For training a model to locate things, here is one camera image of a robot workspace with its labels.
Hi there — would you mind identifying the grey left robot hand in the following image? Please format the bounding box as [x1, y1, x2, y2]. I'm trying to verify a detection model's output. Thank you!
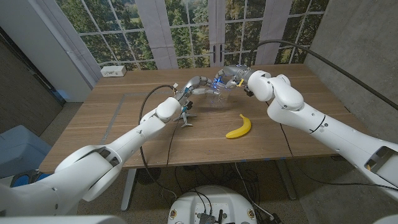
[175, 75, 222, 105]

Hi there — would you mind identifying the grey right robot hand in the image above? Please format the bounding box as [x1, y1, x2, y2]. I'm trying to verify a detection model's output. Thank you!
[215, 64, 254, 90]

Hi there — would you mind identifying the clear glass jar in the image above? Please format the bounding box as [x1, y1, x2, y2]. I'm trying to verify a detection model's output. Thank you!
[205, 85, 232, 109]

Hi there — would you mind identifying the white robot shoulder cover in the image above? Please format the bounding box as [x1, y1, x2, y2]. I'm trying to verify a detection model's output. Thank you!
[0, 215, 127, 224]

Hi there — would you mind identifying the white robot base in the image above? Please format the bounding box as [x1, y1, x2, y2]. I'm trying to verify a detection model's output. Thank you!
[167, 185, 257, 224]

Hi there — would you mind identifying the grey toy airplane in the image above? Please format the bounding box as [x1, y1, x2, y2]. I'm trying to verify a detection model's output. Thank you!
[172, 111, 198, 129]

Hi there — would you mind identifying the yellow toy banana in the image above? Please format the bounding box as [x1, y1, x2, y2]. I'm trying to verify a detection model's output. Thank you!
[225, 113, 252, 140]

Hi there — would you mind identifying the printed window backdrop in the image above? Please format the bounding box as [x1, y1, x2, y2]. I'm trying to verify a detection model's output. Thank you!
[55, 0, 330, 71]

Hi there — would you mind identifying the white power outlet box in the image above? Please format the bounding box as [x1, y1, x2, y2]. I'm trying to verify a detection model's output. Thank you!
[100, 65, 127, 78]

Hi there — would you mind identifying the black round floor fan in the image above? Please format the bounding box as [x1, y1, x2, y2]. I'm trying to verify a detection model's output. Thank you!
[135, 167, 162, 185]

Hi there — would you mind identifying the grey table leg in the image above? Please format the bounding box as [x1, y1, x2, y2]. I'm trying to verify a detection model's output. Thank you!
[275, 159, 299, 201]

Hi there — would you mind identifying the white table leg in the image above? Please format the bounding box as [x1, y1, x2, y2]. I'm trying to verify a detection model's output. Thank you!
[120, 168, 138, 213]

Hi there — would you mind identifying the blue-grey storage bin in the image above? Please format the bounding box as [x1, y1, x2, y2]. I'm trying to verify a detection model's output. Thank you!
[0, 124, 52, 179]

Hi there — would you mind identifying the blue and black seat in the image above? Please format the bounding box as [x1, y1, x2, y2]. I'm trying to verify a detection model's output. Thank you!
[9, 169, 52, 189]

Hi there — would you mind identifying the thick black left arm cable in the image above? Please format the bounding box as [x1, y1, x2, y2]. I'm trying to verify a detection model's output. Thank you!
[137, 84, 178, 200]

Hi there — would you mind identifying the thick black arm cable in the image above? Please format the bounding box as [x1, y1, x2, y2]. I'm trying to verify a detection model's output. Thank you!
[248, 39, 398, 111]
[137, 84, 178, 200]

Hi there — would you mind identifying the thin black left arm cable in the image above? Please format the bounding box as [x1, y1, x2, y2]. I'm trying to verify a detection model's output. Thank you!
[165, 119, 182, 168]

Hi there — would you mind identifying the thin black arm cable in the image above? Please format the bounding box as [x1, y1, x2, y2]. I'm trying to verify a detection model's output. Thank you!
[279, 123, 398, 189]
[165, 119, 182, 168]

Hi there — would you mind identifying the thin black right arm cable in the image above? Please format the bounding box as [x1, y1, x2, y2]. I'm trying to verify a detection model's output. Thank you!
[279, 123, 398, 189]

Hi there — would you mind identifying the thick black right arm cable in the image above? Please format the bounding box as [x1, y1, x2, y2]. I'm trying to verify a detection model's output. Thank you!
[248, 39, 398, 111]

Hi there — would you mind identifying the black floor cable tangle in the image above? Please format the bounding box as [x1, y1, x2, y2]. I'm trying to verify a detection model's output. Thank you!
[173, 161, 282, 224]

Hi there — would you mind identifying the white floor cable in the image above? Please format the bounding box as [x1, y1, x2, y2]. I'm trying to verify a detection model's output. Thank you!
[233, 162, 275, 220]

